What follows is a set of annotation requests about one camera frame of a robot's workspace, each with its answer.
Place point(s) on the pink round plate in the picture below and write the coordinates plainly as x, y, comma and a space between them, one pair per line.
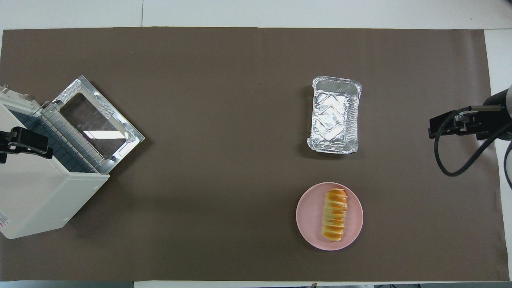
308, 216

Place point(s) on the brown table mat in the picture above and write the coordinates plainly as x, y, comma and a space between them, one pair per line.
220, 120

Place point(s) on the cream toaster oven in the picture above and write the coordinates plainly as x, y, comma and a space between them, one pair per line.
40, 200

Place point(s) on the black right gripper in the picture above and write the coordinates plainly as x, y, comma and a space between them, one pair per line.
494, 120

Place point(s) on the golden ridged bread loaf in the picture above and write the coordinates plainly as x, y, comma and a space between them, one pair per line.
335, 216

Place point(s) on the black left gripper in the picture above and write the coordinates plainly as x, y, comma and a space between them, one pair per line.
6, 140

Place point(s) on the glass oven door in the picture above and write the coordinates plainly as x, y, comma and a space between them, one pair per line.
96, 120

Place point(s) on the aluminium foil tray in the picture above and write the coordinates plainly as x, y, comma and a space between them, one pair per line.
334, 116

